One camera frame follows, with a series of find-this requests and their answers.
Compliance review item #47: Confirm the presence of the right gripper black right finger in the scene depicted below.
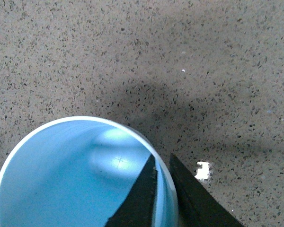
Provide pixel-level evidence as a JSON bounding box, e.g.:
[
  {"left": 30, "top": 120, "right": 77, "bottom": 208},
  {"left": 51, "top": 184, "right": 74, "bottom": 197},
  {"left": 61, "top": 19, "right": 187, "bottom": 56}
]
[{"left": 169, "top": 154, "right": 243, "bottom": 227}]

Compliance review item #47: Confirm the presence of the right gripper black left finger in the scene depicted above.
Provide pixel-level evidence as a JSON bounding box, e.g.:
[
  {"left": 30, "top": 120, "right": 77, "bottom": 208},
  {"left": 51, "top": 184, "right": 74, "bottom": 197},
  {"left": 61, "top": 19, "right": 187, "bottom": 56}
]
[{"left": 105, "top": 155, "right": 158, "bottom": 227}]

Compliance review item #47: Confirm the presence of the light blue plastic cup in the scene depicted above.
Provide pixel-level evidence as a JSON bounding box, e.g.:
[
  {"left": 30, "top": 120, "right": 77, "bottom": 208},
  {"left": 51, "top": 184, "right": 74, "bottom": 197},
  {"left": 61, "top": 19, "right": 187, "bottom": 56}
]
[{"left": 0, "top": 116, "right": 179, "bottom": 227}]

